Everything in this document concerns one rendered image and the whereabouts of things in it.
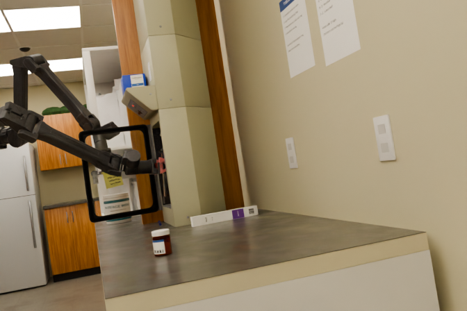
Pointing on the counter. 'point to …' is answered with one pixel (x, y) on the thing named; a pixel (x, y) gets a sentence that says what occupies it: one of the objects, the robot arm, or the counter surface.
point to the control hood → (142, 98)
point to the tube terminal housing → (184, 126)
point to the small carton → (137, 80)
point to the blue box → (129, 82)
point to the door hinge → (154, 174)
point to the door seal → (88, 178)
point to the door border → (149, 175)
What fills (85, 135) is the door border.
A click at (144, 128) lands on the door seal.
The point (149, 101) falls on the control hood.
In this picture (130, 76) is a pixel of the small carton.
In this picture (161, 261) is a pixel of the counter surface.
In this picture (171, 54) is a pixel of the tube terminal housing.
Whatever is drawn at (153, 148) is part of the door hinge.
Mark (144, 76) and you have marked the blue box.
